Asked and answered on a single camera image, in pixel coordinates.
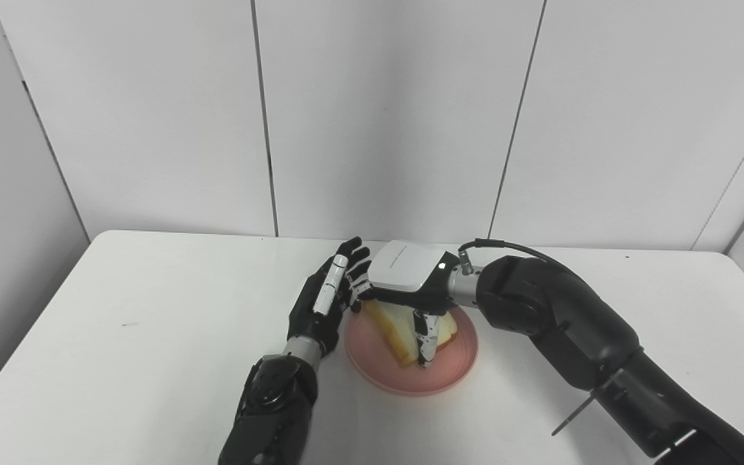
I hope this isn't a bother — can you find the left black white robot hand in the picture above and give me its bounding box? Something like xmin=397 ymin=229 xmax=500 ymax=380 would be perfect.
xmin=286 ymin=236 xmax=373 ymax=360

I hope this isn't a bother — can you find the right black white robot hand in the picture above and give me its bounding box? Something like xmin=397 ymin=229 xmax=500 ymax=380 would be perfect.
xmin=355 ymin=240 xmax=461 ymax=369

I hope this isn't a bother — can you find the slice of white bread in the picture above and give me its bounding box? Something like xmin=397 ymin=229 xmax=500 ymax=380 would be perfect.
xmin=362 ymin=298 xmax=460 ymax=369

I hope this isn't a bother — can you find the pink round plate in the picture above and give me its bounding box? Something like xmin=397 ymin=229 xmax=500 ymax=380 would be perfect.
xmin=344 ymin=300 xmax=481 ymax=397

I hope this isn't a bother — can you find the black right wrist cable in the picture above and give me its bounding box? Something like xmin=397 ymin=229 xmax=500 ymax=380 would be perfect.
xmin=457 ymin=238 xmax=552 ymax=276

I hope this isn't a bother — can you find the black cable tie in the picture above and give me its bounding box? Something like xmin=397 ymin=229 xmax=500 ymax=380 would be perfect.
xmin=551 ymin=394 xmax=597 ymax=438

